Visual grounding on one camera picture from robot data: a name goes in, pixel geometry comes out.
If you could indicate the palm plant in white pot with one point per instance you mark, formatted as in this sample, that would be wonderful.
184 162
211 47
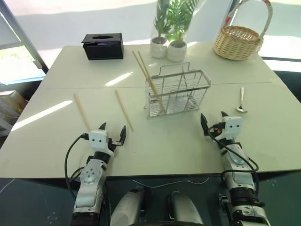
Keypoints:
176 50

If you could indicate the small plant in white pot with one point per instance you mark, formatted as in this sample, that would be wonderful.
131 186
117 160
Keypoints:
159 47

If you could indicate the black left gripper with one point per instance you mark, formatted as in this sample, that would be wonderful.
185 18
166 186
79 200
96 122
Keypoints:
115 143

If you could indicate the yellow and grey box clutter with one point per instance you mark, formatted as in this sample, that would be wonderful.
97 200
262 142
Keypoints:
11 106

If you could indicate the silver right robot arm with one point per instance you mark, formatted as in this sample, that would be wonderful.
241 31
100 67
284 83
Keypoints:
240 174

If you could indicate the black tissue box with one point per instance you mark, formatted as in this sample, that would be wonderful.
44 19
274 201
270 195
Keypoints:
103 48

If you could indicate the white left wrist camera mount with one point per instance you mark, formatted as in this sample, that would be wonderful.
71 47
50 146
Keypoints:
98 139

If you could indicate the wooden chopstick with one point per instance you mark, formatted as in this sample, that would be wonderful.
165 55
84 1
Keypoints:
82 112
146 67
142 67
124 110

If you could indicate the small metal spoon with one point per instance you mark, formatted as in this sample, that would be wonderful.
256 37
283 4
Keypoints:
241 101

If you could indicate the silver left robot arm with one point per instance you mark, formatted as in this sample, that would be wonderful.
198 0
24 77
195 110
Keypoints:
89 175

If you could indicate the silver rounded robot leg cover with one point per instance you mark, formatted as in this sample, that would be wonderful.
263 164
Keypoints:
127 208
185 208

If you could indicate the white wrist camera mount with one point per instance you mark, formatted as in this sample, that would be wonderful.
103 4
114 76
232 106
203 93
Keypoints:
98 139
232 126

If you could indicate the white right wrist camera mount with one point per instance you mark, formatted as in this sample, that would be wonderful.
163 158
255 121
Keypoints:
232 126

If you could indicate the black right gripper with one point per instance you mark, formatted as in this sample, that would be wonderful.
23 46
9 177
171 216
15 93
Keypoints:
216 129

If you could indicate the dark window frame post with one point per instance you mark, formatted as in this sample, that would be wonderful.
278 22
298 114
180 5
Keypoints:
22 35

